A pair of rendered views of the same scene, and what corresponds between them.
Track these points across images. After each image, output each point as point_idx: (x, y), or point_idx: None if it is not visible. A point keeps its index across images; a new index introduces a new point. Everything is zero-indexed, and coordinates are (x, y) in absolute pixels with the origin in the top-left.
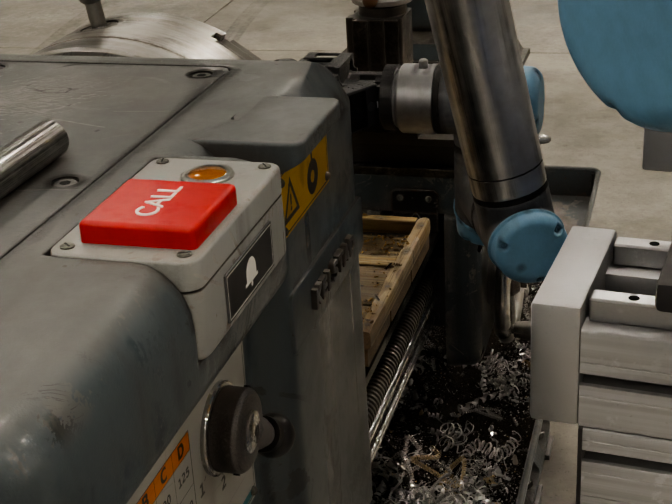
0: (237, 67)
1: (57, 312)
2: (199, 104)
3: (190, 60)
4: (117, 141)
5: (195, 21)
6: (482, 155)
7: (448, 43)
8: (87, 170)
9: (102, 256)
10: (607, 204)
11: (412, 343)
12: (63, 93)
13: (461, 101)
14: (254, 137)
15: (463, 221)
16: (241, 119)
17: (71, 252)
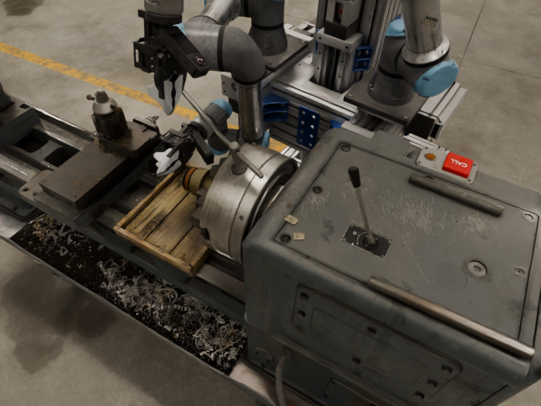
0: (342, 141)
1: (499, 184)
2: (374, 151)
3: (330, 148)
4: (401, 168)
5: (242, 146)
6: (259, 128)
7: (256, 105)
8: (421, 175)
9: (474, 176)
10: None
11: None
12: None
13: (256, 118)
14: (403, 147)
15: (221, 151)
16: (389, 147)
17: (472, 180)
